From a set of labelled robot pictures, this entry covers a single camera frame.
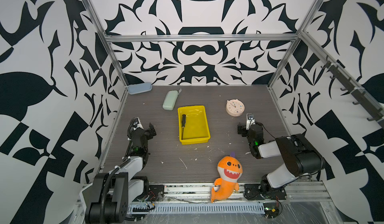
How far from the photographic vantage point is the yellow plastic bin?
35.6 inches

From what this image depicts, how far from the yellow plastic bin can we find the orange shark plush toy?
177 mm

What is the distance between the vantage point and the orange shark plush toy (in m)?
0.73
